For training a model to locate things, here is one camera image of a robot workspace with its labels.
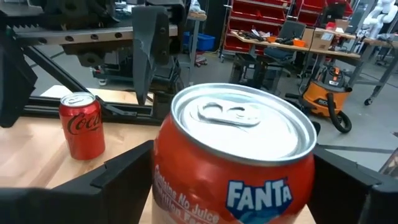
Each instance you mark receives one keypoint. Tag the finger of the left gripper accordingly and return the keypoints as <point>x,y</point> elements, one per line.
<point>149,53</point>
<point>15,81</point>

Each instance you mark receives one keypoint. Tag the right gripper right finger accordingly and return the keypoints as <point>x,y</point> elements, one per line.
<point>348,199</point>

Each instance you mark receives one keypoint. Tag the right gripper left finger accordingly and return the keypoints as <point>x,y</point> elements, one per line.
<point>77,202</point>

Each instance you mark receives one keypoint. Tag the red Fanta soda can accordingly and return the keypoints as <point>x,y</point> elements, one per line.
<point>233,186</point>

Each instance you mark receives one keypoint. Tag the blue plastic bin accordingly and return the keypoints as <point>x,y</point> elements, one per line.
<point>202,42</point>

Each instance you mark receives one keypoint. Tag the red Coca-Cola can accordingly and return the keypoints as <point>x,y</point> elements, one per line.
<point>82,130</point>

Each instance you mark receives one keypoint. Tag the red storage bin rack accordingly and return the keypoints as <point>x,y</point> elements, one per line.
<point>245,14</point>

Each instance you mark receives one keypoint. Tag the orange shop vacuum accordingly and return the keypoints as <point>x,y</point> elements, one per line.
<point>320,98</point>

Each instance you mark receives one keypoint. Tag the black office chair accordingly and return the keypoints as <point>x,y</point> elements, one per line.
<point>292,29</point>

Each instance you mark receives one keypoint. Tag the wooden workbench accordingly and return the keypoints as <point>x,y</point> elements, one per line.
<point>329,52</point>

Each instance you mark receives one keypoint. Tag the cardboard box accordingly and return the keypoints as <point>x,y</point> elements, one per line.
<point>317,40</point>

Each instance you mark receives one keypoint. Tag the black metal table frame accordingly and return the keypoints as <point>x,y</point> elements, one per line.
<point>124,113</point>

